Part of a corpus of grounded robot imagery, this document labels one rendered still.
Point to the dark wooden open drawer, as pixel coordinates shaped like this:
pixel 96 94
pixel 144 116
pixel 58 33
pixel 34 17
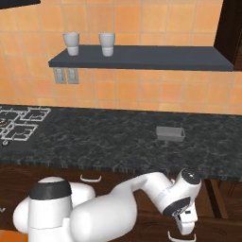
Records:
pixel 220 228

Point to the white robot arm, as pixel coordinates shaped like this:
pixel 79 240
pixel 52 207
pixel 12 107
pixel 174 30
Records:
pixel 104 214

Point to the black extractor hood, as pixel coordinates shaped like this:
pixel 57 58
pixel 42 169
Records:
pixel 15 2

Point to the dark wooden wall cupboard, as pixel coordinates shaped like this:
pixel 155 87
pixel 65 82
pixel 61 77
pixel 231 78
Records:
pixel 229 28

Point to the grey wall socket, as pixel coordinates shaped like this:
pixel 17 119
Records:
pixel 72 75
pixel 59 75

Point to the white cup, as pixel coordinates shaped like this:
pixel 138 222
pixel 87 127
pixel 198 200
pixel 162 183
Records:
pixel 107 43
pixel 72 42

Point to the dark grey wall shelf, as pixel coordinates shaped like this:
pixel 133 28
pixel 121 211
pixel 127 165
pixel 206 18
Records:
pixel 151 58

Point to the dark wooden drawer front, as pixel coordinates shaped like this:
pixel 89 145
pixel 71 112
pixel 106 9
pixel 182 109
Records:
pixel 19 176

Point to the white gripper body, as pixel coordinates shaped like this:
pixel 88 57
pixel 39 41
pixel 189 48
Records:
pixel 189 226

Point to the grey rectangular tray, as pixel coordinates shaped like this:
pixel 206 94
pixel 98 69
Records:
pixel 170 134

